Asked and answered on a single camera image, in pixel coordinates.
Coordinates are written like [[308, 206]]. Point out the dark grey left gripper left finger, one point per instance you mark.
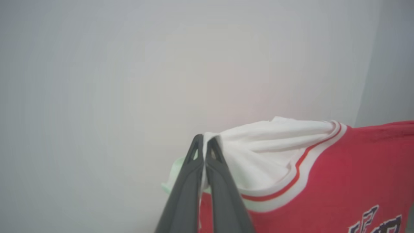
[[184, 200]]

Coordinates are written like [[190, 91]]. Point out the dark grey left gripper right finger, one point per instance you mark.
[[226, 207]]

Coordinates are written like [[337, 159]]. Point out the red and white jersey garment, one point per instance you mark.
[[339, 174]]

